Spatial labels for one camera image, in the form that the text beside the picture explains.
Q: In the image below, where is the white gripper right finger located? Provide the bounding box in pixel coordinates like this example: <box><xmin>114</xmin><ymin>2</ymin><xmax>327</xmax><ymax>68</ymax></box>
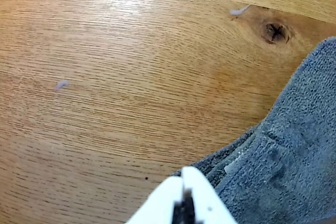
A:
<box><xmin>182</xmin><ymin>167</ymin><xmax>238</xmax><ymax>224</ymax></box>

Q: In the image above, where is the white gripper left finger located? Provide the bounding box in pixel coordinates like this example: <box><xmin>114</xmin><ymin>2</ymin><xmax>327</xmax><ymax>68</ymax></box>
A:
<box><xmin>125</xmin><ymin>176</ymin><xmax>187</xmax><ymax>224</ymax></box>

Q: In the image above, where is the grey microfibre cloth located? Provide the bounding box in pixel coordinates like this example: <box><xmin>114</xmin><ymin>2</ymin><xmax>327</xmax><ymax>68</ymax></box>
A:
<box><xmin>170</xmin><ymin>36</ymin><xmax>336</xmax><ymax>224</ymax></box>

